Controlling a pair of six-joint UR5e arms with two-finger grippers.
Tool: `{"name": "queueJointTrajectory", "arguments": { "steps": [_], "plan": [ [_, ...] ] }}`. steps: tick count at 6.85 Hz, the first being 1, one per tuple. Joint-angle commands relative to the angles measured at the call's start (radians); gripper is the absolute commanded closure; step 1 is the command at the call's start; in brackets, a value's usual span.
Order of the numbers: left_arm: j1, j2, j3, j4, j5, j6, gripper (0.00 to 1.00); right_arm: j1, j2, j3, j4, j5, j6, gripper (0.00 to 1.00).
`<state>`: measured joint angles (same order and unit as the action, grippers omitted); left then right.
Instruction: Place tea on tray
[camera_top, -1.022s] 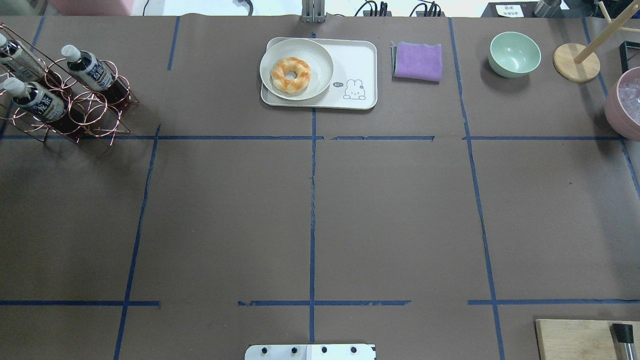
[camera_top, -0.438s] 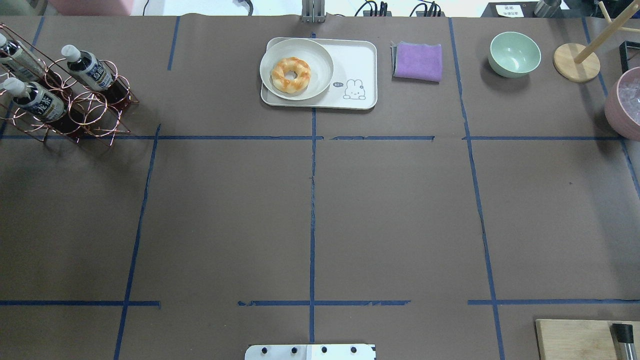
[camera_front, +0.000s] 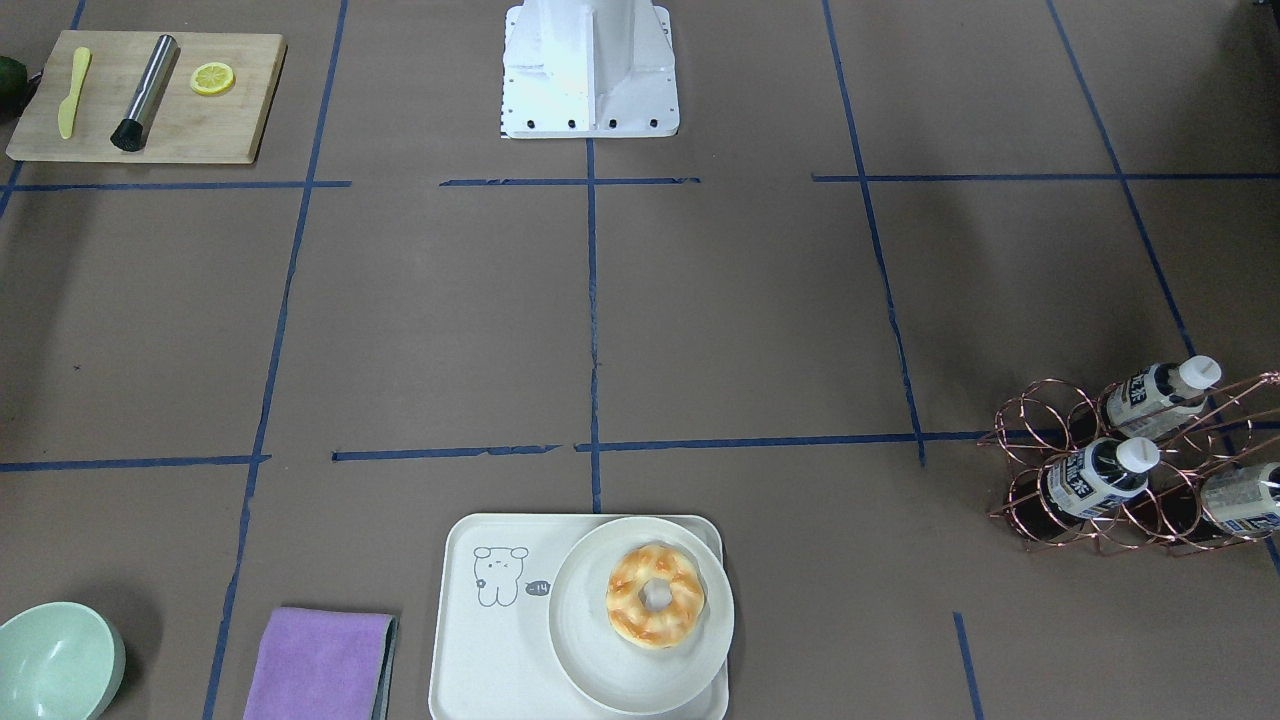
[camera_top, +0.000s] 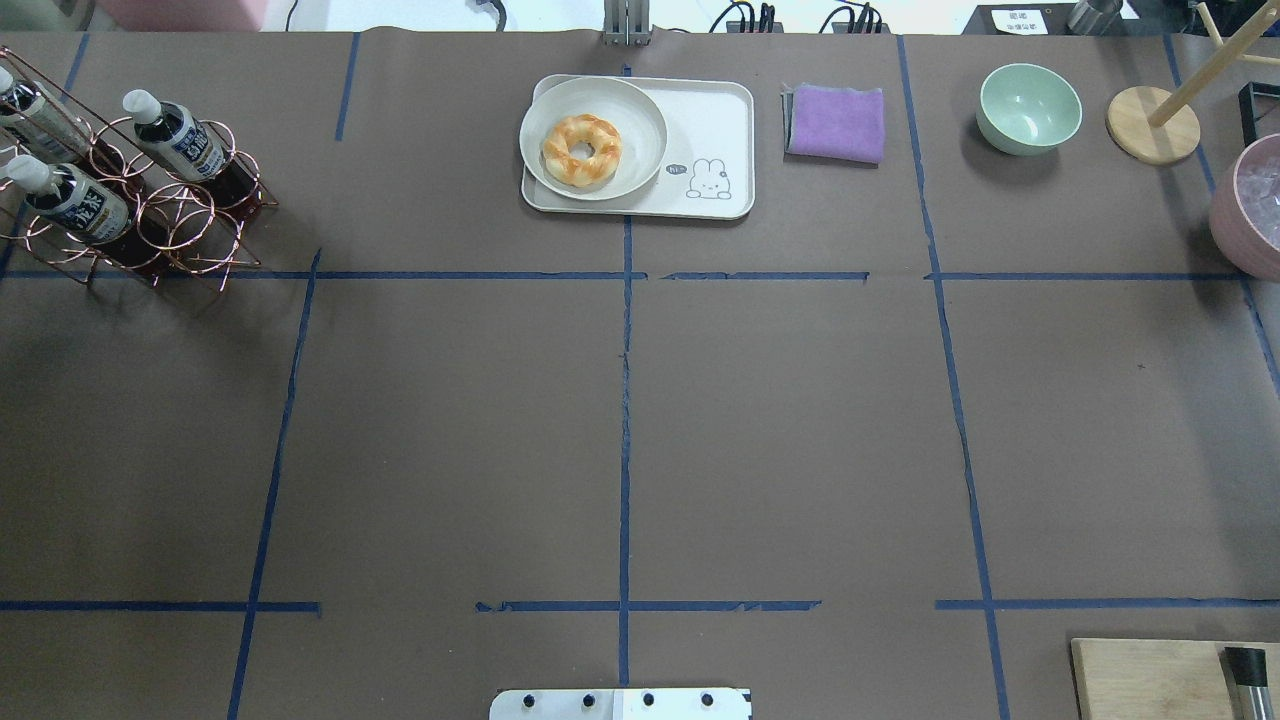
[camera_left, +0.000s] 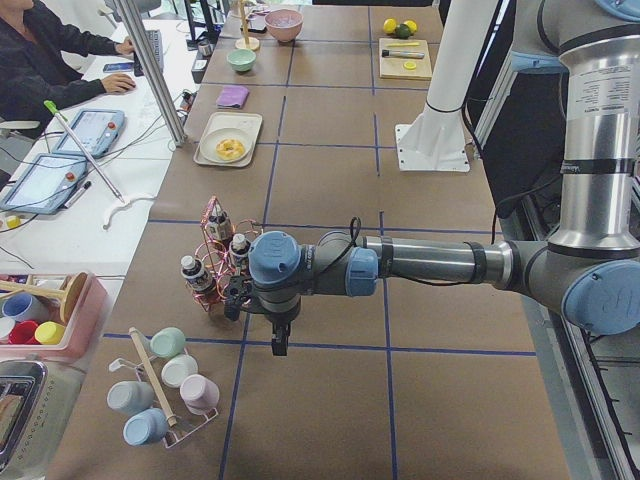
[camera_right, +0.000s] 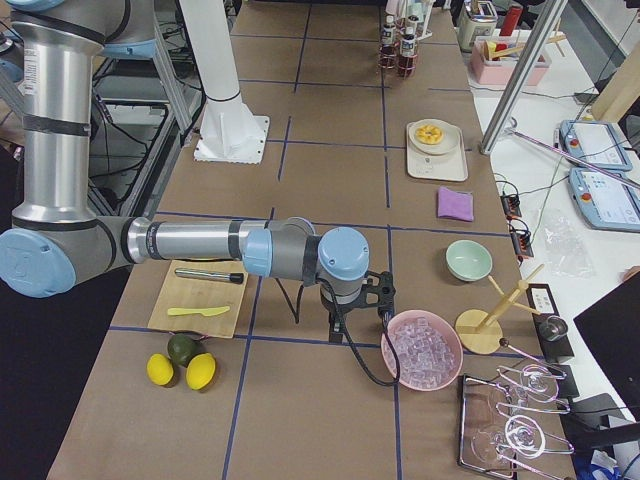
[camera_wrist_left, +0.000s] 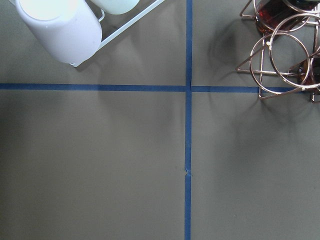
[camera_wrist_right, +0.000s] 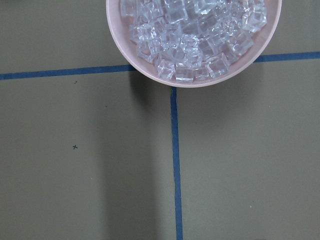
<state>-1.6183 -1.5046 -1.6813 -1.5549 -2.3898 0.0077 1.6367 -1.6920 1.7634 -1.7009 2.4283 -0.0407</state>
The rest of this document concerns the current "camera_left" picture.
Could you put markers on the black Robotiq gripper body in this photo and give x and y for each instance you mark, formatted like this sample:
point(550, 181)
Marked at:
point(280, 318)

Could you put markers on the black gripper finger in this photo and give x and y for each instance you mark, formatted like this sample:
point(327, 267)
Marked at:
point(285, 334)
point(277, 340)

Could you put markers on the tea bottle white cap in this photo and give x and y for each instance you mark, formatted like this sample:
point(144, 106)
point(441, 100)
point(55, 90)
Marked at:
point(197, 275)

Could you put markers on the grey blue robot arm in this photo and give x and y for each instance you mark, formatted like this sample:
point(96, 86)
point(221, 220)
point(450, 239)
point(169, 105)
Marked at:
point(587, 271)

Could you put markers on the tea bottle in rack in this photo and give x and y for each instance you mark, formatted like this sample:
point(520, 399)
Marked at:
point(238, 251)
point(220, 227)

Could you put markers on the beige serving tray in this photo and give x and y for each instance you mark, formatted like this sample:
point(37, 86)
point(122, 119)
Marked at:
point(250, 123)

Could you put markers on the pink lilac cup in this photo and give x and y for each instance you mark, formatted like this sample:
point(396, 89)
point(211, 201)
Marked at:
point(200, 394)

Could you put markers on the white cup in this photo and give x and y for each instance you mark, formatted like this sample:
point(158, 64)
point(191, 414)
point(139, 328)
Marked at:
point(177, 369)

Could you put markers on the mint green cup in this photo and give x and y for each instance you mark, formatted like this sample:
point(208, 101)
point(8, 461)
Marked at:
point(168, 342)

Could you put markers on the light blue cup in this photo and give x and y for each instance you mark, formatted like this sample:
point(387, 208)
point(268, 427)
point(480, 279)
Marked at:
point(147, 427)

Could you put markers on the glazed donut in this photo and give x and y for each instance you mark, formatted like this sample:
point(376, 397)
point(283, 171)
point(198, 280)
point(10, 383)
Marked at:
point(230, 149)

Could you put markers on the grey blue cup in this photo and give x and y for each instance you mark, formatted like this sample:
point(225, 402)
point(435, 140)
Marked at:
point(130, 397)

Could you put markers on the white round plate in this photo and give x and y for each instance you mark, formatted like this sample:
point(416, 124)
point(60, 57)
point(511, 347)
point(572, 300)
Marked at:
point(210, 140)

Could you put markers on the pink storage bin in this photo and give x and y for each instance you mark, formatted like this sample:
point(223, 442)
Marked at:
point(77, 307)

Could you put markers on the purple folded cloth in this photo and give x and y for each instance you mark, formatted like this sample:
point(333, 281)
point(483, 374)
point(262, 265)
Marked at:
point(232, 97)

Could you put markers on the mint green bowl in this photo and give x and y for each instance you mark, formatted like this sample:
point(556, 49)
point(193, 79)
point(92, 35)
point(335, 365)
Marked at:
point(241, 60)

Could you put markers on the teach pendant tablet far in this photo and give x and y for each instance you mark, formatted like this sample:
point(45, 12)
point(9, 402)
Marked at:
point(98, 129)

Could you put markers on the teach pendant tablet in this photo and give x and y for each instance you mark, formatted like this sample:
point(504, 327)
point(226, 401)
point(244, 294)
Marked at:
point(48, 182)
point(98, 129)

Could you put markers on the wooden mug tree stand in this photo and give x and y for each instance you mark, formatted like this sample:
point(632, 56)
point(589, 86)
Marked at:
point(246, 41)

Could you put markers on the teach pendant tablet near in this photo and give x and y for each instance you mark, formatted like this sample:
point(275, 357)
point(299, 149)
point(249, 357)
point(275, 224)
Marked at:
point(48, 182)

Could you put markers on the wooden cutting board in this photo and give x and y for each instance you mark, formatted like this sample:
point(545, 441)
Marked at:
point(392, 68)

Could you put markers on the pink bowl with ice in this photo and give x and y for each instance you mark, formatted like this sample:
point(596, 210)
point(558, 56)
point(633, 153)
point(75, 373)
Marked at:
point(284, 25)

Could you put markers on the yellow plastic knife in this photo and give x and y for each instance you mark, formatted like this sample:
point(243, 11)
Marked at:
point(401, 44)

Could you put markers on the black keyboard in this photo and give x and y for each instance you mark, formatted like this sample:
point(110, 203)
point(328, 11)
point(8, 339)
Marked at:
point(154, 38)

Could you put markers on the green lime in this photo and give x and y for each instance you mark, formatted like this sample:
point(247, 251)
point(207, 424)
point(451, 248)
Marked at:
point(402, 31)

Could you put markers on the yellow lemon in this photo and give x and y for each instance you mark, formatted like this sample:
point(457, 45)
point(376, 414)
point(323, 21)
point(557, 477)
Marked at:
point(411, 25)
point(389, 26)

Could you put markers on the metal grabber stick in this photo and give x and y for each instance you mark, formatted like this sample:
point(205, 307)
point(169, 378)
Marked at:
point(52, 108)

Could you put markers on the seated person in black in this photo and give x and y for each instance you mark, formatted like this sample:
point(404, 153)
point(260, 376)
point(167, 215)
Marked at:
point(33, 39)

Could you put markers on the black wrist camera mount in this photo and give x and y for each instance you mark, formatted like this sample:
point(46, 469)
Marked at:
point(238, 297)

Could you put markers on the copper wire bottle rack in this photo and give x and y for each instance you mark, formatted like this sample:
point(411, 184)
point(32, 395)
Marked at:
point(215, 256)

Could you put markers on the white wire cup rack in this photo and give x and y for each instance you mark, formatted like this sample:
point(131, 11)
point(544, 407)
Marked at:
point(147, 368)

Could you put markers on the aluminium frame post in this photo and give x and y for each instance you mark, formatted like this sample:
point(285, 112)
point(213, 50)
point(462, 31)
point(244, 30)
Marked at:
point(130, 15)

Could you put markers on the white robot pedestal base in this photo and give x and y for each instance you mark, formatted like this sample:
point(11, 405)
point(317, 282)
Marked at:
point(435, 141)

